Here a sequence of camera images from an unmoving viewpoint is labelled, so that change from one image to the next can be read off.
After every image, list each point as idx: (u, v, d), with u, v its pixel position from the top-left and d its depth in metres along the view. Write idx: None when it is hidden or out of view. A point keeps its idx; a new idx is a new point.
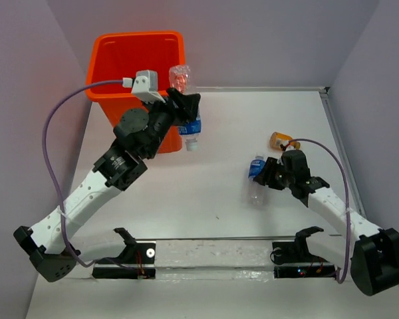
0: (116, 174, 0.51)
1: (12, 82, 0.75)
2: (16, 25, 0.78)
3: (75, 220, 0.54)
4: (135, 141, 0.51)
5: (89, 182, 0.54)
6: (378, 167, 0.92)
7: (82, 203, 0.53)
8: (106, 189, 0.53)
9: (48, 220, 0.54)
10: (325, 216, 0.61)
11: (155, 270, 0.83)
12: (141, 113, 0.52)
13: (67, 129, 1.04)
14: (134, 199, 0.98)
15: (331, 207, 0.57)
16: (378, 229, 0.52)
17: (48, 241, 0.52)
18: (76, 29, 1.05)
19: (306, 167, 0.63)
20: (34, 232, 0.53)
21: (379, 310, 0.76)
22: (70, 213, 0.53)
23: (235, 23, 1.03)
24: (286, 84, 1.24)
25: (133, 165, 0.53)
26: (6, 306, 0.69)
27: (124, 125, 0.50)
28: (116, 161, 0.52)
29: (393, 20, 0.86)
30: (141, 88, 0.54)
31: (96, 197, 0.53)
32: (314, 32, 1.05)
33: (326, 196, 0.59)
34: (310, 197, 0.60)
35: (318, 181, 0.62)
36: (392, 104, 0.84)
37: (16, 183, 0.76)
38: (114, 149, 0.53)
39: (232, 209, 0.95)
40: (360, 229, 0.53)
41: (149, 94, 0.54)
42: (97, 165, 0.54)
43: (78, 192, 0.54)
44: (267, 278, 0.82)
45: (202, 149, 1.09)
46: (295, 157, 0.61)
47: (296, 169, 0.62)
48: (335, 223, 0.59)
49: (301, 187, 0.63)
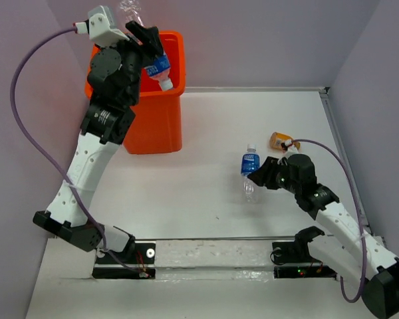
0: (108, 128, 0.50)
1: (12, 80, 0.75)
2: (16, 25, 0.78)
3: (86, 187, 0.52)
4: (115, 86, 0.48)
5: (84, 146, 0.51)
6: (378, 167, 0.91)
7: (84, 169, 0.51)
8: (103, 147, 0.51)
9: (61, 197, 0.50)
10: (335, 234, 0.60)
11: (154, 270, 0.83)
12: (110, 53, 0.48)
13: (66, 130, 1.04)
14: (134, 199, 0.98)
15: (344, 229, 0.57)
16: (394, 258, 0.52)
17: (70, 214, 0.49)
18: (76, 29, 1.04)
19: (314, 177, 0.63)
20: (52, 212, 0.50)
21: None
22: (78, 181, 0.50)
23: (235, 23, 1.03)
24: (286, 84, 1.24)
25: (120, 114, 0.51)
26: (5, 306, 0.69)
27: (97, 72, 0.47)
28: (102, 115, 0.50)
29: (393, 19, 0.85)
30: (100, 28, 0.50)
31: (97, 158, 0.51)
32: (314, 32, 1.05)
33: (338, 214, 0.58)
34: (319, 212, 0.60)
35: (326, 194, 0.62)
36: (392, 104, 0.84)
37: (15, 183, 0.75)
38: (95, 106, 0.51)
39: (231, 209, 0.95)
40: (376, 258, 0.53)
41: (112, 33, 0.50)
42: (84, 127, 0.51)
43: (78, 160, 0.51)
44: (267, 278, 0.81)
45: (202, 149, 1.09)
46: (304, 167, 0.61)
47: (304, 179, 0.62)
48: (347, 246, 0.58)
49: (308, 199, 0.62)
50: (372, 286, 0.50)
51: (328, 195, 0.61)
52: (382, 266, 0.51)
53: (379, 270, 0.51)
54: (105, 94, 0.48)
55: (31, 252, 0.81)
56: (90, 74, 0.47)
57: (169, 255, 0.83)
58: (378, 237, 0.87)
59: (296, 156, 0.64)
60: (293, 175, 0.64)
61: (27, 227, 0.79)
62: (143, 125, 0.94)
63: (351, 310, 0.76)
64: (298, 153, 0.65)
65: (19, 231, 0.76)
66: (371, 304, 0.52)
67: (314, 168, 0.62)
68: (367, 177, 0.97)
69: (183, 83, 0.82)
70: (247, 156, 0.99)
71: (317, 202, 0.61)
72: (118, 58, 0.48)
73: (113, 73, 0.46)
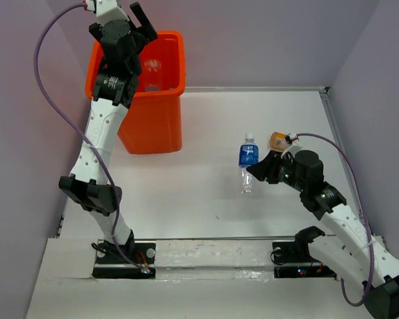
0: (118, 92, 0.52)
1: (12, 80, 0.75)
2: (16, 25, 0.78)
3: (105, 148, 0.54)
4: (125, 50, 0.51)
5: (98, 110, 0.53)
6: (378, 167, 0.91)
7: (102, 130, 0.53)
8: (116, 110, 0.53)
9: (82, 159, 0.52)
10: (341, 238, 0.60)
11: (155, 270, 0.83)
12: (120, 22, 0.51)
13: (67, 130, 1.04)
14: (134, 199, 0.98)
15: (351, 233, 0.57)
16: None
17: (95, 173, 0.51)
18: (77, 29, 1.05)
19: (321, 177, 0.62)
20: (76, 175, 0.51)
21: None
22: (98, 143, 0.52)
23: (235, 23, 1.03)
24: (286, 84, 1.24)
25: (128, 78, 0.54)
26: (5, 306, 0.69)
27: (109, 36, 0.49)
28: (111, 81, 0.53)
29: (394, 19, 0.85)
30: (106, 6, 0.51)
31: (112, 120, 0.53)
32: (314, 32, 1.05)
33: (345, 218, 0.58)
34: (326, 214, 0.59)
35: (332, 195, 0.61)
36: (392, 104, 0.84)
37: (16, 182, 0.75)
38: (102, 74, 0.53)
39: (231, 209, 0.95)
40: (384, 266, 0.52)
41: (118, 11, 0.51)
42: (95, 94, 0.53)
43: (94, 123, 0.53)
44: (267, 278, 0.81)
45: (203, 149, 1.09)
46: (312, 167, 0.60)
47: (312, 178, 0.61)
48: (352, 250, 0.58)
49: (314, 199, 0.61)
50: (376, 292, 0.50)
51: (335, 195, 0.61)
52: (390, 275, 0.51)
53: (386, 280, 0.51)
54: (116, 58, 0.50)
55: (32, 252, 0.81)
56: (101, 39, 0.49)
57: (169, 255, 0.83)
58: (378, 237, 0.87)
59: (305, 153, 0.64)
60: (301, 173, 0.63)
61: (28, 227, 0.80)
62: (145, 125, 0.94)
63: (352, 310, 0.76)
64: (306, 150, 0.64)
65: (20, 231, 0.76)
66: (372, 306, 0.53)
67: (322, 167, 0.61)
68: (367, 177, 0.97)
69: (182, 84, 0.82)
70: (245, 147, 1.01)
71: (324, 203, 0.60)
72: (126, 26, 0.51)
73: (124, 37, 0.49)
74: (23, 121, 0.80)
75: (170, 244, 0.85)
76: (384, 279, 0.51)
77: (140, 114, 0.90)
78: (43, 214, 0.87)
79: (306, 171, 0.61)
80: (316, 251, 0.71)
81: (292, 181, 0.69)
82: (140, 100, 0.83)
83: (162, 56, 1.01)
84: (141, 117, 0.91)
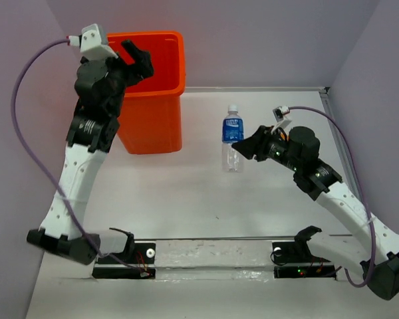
0: (94, 137, 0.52)
1: (12, 80, 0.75)
2: (16, 26, 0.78)
3: (78, 199, 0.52)
4: (100, 94, 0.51)
5: (73, 157, 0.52)
6: (378, 167, 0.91)
7: (76, 179, 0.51)
8: (91, 156, 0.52)
9: (54, 211, 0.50)
10: (338, 216, 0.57)
11: (155, 270, 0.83)
12: (96, 64, 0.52)
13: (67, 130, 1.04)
14: (133, 199, 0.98)
15: (350, 212, 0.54)
16: None
17: (66, 227, 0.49)
18: (76, 30, 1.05)
19: (316, 155, 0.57)
20: (46, 229, 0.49)
21: (380, 311, 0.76)
22: (71, 194, 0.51)
23: (235, 23, 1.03)
24: (286, 84, 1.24)
25: (106, 121, 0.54)
26: (6, 306, 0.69)
27: (83, 80, 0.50)
28: (87, 126, 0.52)
29: (393, 18, 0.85)
30: (91, 43, 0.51)
31: (87, 168, 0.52)
32: (314, 32, 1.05)
33: (342, 197, 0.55)
34: (322, 195, 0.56)
35: (328, 173, 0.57)
36: (392, 104, 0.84)
37: (16, 182, 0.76)
38: (79, 117, 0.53)
39: (231, 209, 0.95)
40: (386, 243, 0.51)
41: (102, 48, 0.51)
42: (70, 139, 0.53)
43: (67, 171, 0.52)
44: (267, 278, 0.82)
45: (202, 149, 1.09)
46: (309, 145, 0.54)
47: (307, 157, 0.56)
48: (350, 227, 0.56)
49: (310, 179, 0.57)
50: (380, 270, 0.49)
51: (330, 173, 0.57)
52: (392, 252, 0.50)
53: (390, 257, 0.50)
54: (92, 102, 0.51)
55: (32, 252, 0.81)
56: (76, 83, 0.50)
57: (169, 256, 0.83)
58: None
59: (299, 130, 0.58)
60: (295, 152, 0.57)
61: (28, 227, 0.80)
62: (144, 125, 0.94)
63: (351, 310, 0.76)
64: (300, 127, 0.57)
65: (19, 231, 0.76)
66: (373, 286, 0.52)
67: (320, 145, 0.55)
68: (366, 177, 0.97)
69: (182, 83, 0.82)
70: (229, 121, 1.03)
71: (320, 183, 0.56)
72: (102, 69, 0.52)
73: (99, 80, 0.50)
74: (23, 122, 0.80)
75: (170, 244, 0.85)
76: (387, 256, 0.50)
77: (139, 114, 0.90)
78: (44, 214, 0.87)
79: (302, 150, 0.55)
80: (316, 250, 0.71)
81: (282, 159, 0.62)
82: (139, 100, 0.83)
83: (162, 56, 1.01)
84: (141, 117, 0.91)
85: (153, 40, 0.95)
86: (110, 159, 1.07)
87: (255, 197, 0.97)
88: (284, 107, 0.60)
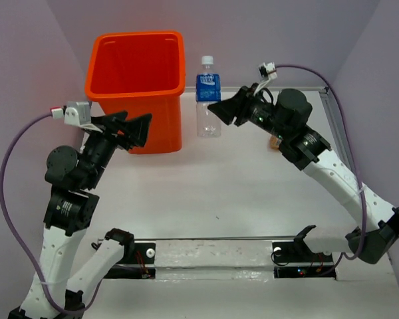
0: (70, 220, 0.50)
1: (12, 80, 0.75)
2: (16, 25, 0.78)
3: (58, 280, 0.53)
4: (74, 179, 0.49)
5: (50, 240, 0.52)
6: (378, 167, 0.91)
7: (54, 262, 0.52)
8: (69, 238, 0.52)
9: (33, 293, 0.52)
10: (326, 185, 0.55)
11: (155, 270, 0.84)
12: (68, 147, 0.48)
13: (66, 130, 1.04)
14: (133, 199, 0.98)
15: (341, 183, 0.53)
16: (393, 210, 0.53)
17: (46, 310, 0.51)
18: (76, 30, 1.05)
19: (304, 121, 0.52)
20: (26, 311, 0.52)
21: (380, 312, 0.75)
22: (50, 276, 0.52)
23: (234, 23, 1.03)
24: (286, 84, 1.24)
25: (82, 201, 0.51)
26: (6, 306, 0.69)
27: (54, 169, 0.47)
28: (64, 207, 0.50)
29: (392, 18, 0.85)
30: (70, 122, 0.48)
31: (65, 250, 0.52)
32: (314, 32, 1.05)
33: (332, 167, 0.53)
34: (312, 165, 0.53)
35: (316, 141, 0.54)
36: (392, 103, 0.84)
37: (16, 181, 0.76)
38: (56, 195, 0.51)
39: (231, 209, 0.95)
40: (376, 212, 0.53)
41: (82, 127, 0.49)
42: (48, 220, 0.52)
43: (46, 254, 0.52)
44: (266, 278, 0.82)
45: (202, 149, 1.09)
46: (301, 112, 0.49)
47: (297, 125, 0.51)
48: (337, 196, 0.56)
49: (298, 149, 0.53)
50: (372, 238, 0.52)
51: (318, 141, 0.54)
52: (382, 220, 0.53)
53: (380, 226, 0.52)
54: (65, 187, 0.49)
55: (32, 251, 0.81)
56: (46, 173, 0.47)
57: (169, 255, 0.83)
58: None
59: (288, 94, 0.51)
60: (283, 119, 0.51)
61: (28, 227, 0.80)
62: None
63: (351, 310, 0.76)
64: (288, 90, 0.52)
65: (20, 230, 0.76)
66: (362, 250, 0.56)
67: (311, 111, 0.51)
68: (366, 177, 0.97)
69: (182, 83, 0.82)
70: (204, 80, 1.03)
71: (309, 152, 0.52)
72: (75, 153, 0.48)
73: (70, 171, 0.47)
74: (24, 121, 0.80)
75: (170, 244, 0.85)
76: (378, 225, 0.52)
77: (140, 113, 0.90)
78: (44, 214, 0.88)
79: (292, 117, 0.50)
80: (314, 244, 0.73)
81: (266, 125, 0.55)
82: (139, 100, 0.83)
83: (162, 56, 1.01)
84: None
85: (153, 40, 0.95)
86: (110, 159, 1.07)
87: (255, 197, 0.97)
88: (270, 64, 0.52)
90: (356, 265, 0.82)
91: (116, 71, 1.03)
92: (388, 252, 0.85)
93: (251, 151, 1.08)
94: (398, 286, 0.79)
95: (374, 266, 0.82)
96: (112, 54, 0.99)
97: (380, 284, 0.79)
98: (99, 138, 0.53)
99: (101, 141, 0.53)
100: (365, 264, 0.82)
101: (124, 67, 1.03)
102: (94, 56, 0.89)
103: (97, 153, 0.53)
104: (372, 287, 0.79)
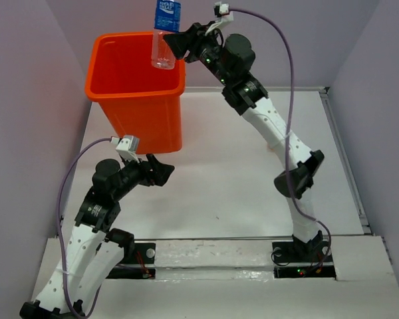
0: (100, 220, 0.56)
1: (12, 80, 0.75)
2: (15, 24, 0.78)
3: (77, 274, 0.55)
4: (112, 185, 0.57)
5: (77, 236, 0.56)
6: (378, 167, 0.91)
7: (77, 256, 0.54)
8: (94, 236, 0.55)
9: (52, 284, 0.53)
10: (260, 129, 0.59)
11: (155, 270, 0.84)
12: (112, 161, 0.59)
13: (67, 131, 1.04)
14: (134, 198, 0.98)
15: (272, 127, 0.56)
16: (310, 153, 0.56)
17: (60, 302, 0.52)
18: (76, 29, 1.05)
19: (248, 69, 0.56)
20: (41, 302, 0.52)
21: (379, 311, 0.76)
22: (70, 268, 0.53)
23: (234, 23, 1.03)
24: (286, 84, 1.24)
25: (111, 207, 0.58)
26: (7, 305, 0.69)
27: (100, 173, 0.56)
28: (94, 209, 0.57)
29: (392, 19, 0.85)
30: (122, 148, 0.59)
31: (89, 245, 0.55)
32: (313, 32, 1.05)
33: (266, 113, 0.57)
34: (249, 111, 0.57)
35: (255, 88, 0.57)
36: (392, 103, 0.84)
37: (16, 182, 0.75)
38: (88, 201, 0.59)
39: (231, 209, 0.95)
40: (296, 153, 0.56)
41: (128, 153, 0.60)
42: (78, 219, 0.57)
43: (71, 248, 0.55)
44: (267, 278, 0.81)
45: (202, 148, 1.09)
46: (244, 56, 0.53)
47: (240, 70, 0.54)
48: (268, 141, 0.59)
49: (239, 95, 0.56)
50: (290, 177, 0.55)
51: (257, 88, 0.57)
52: (300, 161, 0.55)
53: (298, 166, 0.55)
54: (102, 191, 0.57)
55: (32, 251, 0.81)
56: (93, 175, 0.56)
57: (169, 256, 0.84)
58: (378, 237, 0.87)
59: (236, 40, 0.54)
60: (229, 64, 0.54)
61: (27, 227, 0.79)
62: (145, 124, 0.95)
63: (352, 310, 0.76)
64: (237, 35, 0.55)
65: (19, 231, 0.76)
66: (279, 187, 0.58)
67: (254, 59, 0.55)
68: (366, 177, 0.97)
69: (182, 83, 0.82)
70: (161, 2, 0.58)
71: (248, 98, 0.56)
72: (118, 165, 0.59)
73: (112, 175, 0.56)
74: (24, 121, 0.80)
75: (170, 244, 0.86)
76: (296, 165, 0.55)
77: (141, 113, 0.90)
78: (43, 214, 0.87)
79: (237, 64, 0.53)
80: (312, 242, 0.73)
81: (212, 68, 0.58)
82: (141, 100, 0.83)
83: None
84: (142, 116, 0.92)
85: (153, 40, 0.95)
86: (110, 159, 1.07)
87: (255, 197, 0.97)
88: (223, 5, 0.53)
90: (357, 264, 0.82)
91: (116, 70, 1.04)
92: (388, 252, 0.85)
93: (250, 151, 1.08)
94: (398, 286, 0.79)
95: (374, 266, 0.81)
96: (112, 54, 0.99)
97: (380, 284, 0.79)
98: (132, 166, 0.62)
99: (133, 169, 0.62)
100: (366, 264, 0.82)
101: (124, 66, 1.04)
102: (93, 56, 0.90)
103: (128, 176, 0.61)
104: (372, 287, 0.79)
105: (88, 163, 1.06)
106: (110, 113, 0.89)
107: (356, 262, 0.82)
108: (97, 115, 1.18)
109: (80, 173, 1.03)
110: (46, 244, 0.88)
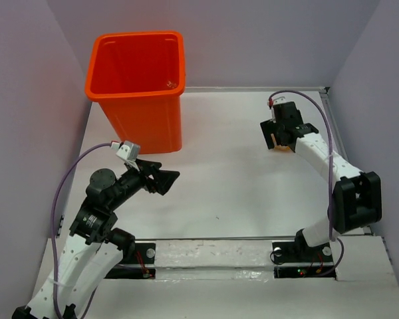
0: (94, 232, 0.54)
1: (12, 82, 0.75)
2: (15, 26, 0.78)
3: (68, 284, 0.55)
4: (106, 196, 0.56)
5: (70, 246, 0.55)
6: (378, 167, 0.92)
7: (69, 266, 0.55)
8: (87, 247, 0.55)
9: (43, 292, 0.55)
10: (311, 157, 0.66)
11: (155, 270, 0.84)
12: (109, 171, 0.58)
13: (67, 131, 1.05)
14: (134, 197, 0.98)
15: (316, 149, 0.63)
16: (358, 173, 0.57)
17: (49, 311, 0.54)
18: (76, 29, 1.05)
19: (296, 117, 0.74)
20: (32, 308, 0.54)
21: (378, 311, 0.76)
22: (62, 278, 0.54)
23: (234, 24, 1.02)
24: (285, 84, 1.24)
25: (107, 218, 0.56)
26: (6, 306, 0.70)
27: (94, 183, 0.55)
28: (90, 220, 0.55)
29: (394, 18, 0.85)
30: (121, 155, 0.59)
31: (82, 256, 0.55)
32: (313, 32, 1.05)
33: (314, 141, 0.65)
34: (297, 141, 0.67)
35: (307, 127, 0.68)
36: (392, 104, 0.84)
37: (16, 183, 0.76)
38: (84, 210, 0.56)
39: (232, 209, 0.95)
40: (342, 171, 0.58)
41: (127, 161, 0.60)
42: (72, 228, 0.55)
43: (64, 258, 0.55)
44: (267, 278, 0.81)
45: (201, 147, 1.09)
46: (284, 104, 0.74)
47: (286, 115, 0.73)
48: (320, 167, 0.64)
49: (290, 131, 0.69)
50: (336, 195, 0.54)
51: (309, 128, 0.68)
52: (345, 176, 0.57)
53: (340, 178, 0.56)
54: (96, 202, 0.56)
55: (32, 252, 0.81)
56: (88, 185, 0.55)
57: (169, 256, 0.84)
58: (378, 237, 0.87)
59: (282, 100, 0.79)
60: (278, 115, 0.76)
61: (26, 228, 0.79)
62: (144, 124, 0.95)
63: (351, 310, 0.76)
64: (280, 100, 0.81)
65: (19, 231, 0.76)
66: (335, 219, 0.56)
67: (294, 105, 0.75)
68: None
69: (182, 83, 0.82)
70: None
71: (296, 132, 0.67)
72: (114, 175, 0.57)
73: (107, 188, 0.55)
74: (23, 123, 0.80)
75: (170, 244, 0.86)
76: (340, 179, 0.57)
77: (139, 113, 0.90)
78: (42, 214, 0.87)
79: (280, 110, 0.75)
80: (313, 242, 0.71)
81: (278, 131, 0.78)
82: (139, 100, 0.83)
83: (161, 56, 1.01)
84: (142, 116, 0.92)
85: (153, 40, 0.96)
86: (110, 159, 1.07)
87: (254, 195, 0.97)
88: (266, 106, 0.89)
90: (357, 264, 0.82)
91: (116, 72, 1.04)
92: (388, 252, 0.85)
93: (250, 150, 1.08)
94: (398, 286, 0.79)
95: (375, 266, 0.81)
96: (112, 54, 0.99)
97: (380, 284, 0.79)
98: (132, 173, 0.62)
99: (133, 177, 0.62)
100: (366, 264, 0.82)
101: (124, 67, 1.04)
102: (93, 56, 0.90)
103: (127, 185, 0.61)
104: (372, 287, 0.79)
105: (88, 163, 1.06)
106: (109, 113, 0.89)
107: (357, 262, 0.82)
108: (97, 115, 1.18)
109: (81, 173, 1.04)
110: (46, 244, 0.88)
